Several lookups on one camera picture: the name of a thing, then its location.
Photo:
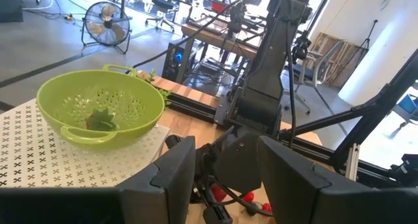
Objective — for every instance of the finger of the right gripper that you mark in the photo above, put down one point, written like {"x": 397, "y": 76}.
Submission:
{"x": 252, "y": 211}
{"x": 217, "y": 215}

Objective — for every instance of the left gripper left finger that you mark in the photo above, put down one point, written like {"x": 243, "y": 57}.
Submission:
{"x": 147, "y": 204}

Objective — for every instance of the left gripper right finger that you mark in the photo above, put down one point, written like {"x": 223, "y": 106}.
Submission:
{"x": 310, "y": 204}

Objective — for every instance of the small red toy cherry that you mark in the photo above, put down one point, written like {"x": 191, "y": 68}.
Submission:
{"x": 249, "y": 197}
{"x": 266, "y": 207}

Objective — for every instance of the large red toy strawberry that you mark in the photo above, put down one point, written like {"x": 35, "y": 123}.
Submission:
{"x": 101, "y": 122}

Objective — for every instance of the green plastic colander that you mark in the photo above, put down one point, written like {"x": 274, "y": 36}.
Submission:
{"x": 65, "y": 93}

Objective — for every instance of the small potted green plant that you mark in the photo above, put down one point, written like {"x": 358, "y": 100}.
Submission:
{"x": 163, "y": 95}

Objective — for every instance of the black computer tower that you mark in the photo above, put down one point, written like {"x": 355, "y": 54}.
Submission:
{"x": 173, "y": 64}

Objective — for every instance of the white perforated shelf riser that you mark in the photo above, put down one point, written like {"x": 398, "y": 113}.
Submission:
{"x": 32, "y": 158}

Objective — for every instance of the wooden workbench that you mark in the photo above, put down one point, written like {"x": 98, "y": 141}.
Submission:
{"x": 209, "y": 38}

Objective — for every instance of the grey mesh office chair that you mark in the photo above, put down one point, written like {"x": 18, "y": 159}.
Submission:
{"x": 321, "y": 64}

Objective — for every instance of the metal cart with blue bins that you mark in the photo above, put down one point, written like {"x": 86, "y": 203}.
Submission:
{"x": 408, "y": 103}

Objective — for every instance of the red bin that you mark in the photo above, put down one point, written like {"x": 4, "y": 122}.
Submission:
{"x": 218, "y": 6}

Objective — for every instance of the black office chair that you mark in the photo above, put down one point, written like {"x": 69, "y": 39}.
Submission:
{"x": 162, "y": 5}

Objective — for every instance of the black tripod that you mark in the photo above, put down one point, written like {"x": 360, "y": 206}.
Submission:
{"x": 368, "y": 41}

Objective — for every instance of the black floor fan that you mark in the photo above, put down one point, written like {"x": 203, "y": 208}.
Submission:
{"x": 106, "y": 23}

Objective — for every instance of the yellow power plug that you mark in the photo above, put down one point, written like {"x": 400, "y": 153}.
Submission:
{"x": 68, "y": 17}

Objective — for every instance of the black equipment case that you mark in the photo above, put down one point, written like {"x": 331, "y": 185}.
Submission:
{"x": 9, "y": 5}

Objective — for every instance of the silver aluminium frame post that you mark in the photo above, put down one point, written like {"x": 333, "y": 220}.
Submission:
{"x": 352, "y": 162}

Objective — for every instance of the black aluminium table frame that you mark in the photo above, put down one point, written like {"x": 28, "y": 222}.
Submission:
{"x": 372, "y": 116}

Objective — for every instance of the black camera on stand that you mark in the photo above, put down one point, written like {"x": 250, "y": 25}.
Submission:
{"x": 236, "y": 18}

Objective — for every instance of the wooden pallet frame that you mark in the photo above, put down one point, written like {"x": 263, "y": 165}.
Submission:
{"x": 330, "y": 41}

